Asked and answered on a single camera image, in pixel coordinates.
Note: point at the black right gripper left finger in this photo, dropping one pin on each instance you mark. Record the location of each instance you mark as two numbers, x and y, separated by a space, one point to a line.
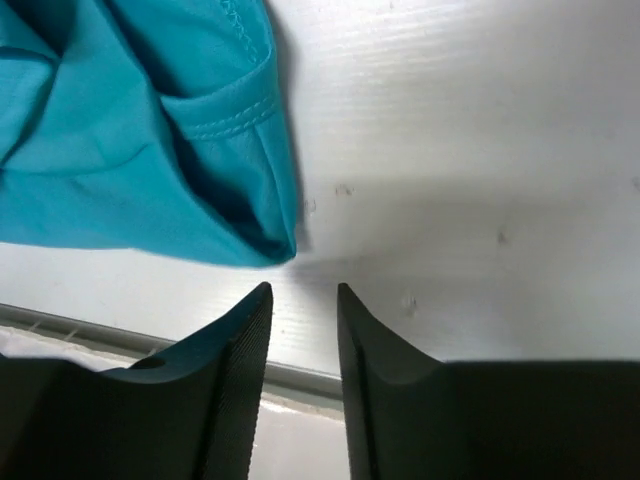
186 412

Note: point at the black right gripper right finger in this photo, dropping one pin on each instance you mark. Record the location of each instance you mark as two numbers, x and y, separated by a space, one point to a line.
410 416

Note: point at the teal t shirt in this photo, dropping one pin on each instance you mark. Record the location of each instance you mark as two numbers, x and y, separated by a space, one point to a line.
150 125

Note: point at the aluminium table frame rail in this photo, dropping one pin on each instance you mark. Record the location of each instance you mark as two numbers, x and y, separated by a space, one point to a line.
135 345

